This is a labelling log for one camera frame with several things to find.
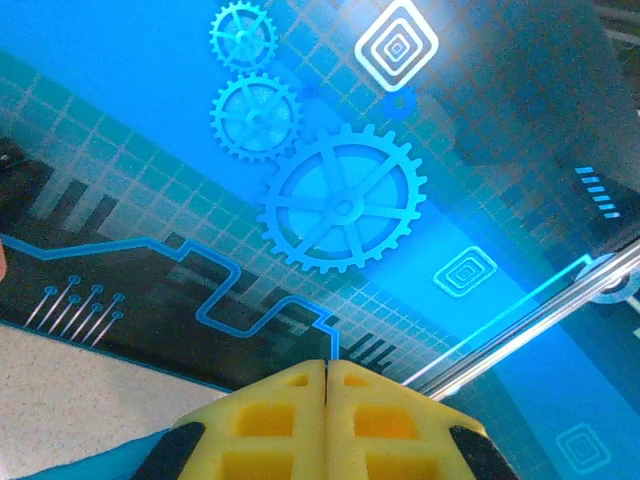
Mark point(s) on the right aluminium frame post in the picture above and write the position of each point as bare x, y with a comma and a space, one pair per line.
525, 325

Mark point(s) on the blue t-shirt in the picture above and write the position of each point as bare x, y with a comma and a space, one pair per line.
115, 457

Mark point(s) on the beige knife block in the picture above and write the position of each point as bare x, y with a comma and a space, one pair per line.
2, 260

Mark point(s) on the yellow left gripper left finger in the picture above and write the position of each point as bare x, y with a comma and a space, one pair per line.
260, 425

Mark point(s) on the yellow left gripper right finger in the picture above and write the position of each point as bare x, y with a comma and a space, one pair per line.
395, 425

